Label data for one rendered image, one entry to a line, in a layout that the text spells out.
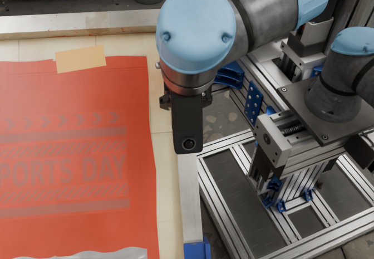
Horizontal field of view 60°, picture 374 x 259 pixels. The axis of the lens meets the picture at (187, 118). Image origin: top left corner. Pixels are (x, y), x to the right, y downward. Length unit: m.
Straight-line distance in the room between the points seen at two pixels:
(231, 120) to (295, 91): 1.58
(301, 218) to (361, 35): 1.30
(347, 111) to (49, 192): 0.75
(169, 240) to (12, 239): 0.31
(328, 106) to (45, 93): 0.70
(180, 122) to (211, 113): 2.10
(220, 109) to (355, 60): 1.87
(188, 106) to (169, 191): 0.26
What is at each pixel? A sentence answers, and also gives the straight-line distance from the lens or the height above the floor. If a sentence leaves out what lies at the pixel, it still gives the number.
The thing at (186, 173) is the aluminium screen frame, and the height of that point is 1.37.
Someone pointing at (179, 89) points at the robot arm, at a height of 1.64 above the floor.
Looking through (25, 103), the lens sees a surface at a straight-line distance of 0.76.
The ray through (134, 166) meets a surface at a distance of 0.69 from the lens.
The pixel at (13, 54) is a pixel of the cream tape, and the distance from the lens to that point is 0.80.
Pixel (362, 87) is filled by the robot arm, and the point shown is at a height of 1.42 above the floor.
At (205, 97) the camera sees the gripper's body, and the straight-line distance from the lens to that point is 0.50.
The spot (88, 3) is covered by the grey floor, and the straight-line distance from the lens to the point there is 4.03.
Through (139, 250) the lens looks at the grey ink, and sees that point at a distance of 0.71.
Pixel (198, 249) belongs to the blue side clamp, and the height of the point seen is 1.31.
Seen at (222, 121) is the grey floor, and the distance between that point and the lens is 2.54.
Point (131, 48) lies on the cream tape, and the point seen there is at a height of 1.49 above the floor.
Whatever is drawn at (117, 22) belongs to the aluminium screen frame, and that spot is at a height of 1.55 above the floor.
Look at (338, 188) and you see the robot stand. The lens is 2.15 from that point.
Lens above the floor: 1.93
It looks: 50 degrees down
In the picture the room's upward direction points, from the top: straight up
